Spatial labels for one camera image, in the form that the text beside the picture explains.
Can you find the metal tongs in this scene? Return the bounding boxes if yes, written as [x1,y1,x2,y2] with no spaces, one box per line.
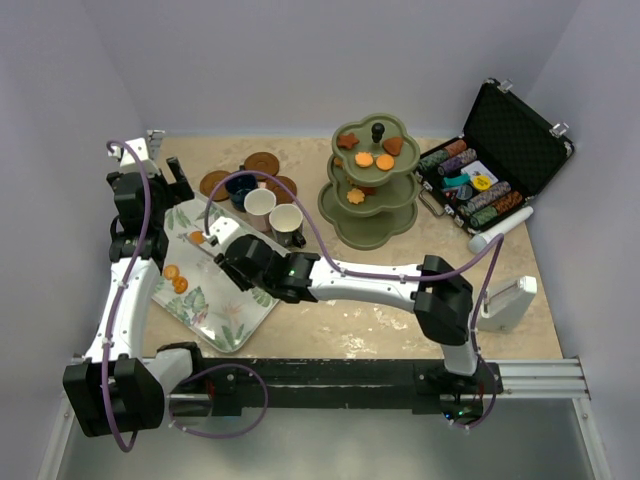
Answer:
[186,234,218,259]

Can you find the round orange cookie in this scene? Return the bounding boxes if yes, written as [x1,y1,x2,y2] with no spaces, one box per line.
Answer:
[354,152,374,168]
[189,231,206,245]
[376,154,395,171]

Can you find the leaf pattern serving tray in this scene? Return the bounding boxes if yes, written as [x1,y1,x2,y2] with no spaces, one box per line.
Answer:
[153,192,285,354]

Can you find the orange flower cookie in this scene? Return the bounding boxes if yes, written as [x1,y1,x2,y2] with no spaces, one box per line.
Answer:
[346,188,366,205]

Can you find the dark star cookie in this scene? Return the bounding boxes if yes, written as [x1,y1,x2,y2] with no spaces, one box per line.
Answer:
[336,132,360,150]
[358,186,376,195]

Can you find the round orange cookie front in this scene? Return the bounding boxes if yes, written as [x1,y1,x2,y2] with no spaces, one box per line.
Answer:
[376,154,395,171]

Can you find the heart cookie light brown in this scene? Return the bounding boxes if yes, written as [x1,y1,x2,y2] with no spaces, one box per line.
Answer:
[382,136,404,157]

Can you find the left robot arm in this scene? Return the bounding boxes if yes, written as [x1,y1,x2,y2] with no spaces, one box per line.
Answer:
[63,157,207,437]

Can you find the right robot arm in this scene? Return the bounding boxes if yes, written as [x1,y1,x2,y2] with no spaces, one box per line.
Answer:
[207,232,481,393]

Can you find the brown saucer left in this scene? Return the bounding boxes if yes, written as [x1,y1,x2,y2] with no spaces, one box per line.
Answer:
[199,170,230,202]

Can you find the brown saucer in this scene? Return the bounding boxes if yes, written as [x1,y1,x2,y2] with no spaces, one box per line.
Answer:
[199,170,230,202]
[265,175,297,205]
[243,151,280,180]

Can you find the dark grey mug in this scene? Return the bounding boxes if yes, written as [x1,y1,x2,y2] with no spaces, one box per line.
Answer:
[269,204,306,248]

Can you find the dark blue mug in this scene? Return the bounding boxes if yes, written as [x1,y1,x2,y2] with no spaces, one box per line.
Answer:
[225,171,258,212]

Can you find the pink cup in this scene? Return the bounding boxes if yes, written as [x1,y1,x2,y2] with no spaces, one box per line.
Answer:
[244,188,277,232]

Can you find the brown saucer right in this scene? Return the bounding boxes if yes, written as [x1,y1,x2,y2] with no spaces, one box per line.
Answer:
[265,175,297,205]

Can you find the orange slice cookie lower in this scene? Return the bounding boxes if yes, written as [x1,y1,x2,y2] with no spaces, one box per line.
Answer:
[172,276,189,294]

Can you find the orange slice cookie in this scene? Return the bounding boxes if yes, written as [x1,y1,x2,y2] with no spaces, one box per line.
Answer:
[172,276,189,294]
[163,264,180,281]

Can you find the orange slice cookie upper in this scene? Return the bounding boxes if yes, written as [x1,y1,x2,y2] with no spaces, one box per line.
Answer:
[163,264,180,281]

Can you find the brown saucer back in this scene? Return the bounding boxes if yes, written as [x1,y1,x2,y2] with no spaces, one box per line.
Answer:
[243,151,280,180]

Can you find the green three-tier stand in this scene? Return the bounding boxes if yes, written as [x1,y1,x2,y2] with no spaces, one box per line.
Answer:
[317,113,420,250]

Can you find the white microphone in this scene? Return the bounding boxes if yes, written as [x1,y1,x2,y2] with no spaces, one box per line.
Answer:
[468,206,534,254]

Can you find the white stand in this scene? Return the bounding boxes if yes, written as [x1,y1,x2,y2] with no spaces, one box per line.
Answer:
[478,276,538,333]

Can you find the black poker chip case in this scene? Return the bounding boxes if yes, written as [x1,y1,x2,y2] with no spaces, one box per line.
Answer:
[416,78,575,234]

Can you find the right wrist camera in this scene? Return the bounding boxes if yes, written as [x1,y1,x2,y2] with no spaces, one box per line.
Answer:
[204,217,244,251]

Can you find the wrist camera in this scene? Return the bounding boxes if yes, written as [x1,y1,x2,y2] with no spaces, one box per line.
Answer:
[204,217,244,251]
[107,137,161,176]

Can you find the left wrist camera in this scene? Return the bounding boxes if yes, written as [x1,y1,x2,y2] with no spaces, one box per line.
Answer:
[107,137,161,176]

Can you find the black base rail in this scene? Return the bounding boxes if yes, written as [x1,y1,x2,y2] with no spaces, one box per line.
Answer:
[177,358,503,418]

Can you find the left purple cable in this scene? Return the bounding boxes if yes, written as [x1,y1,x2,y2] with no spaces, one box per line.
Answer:
[98,139,270,453]

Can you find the aluminium frame rail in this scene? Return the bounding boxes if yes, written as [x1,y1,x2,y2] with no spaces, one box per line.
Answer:
[37,129,594,480]

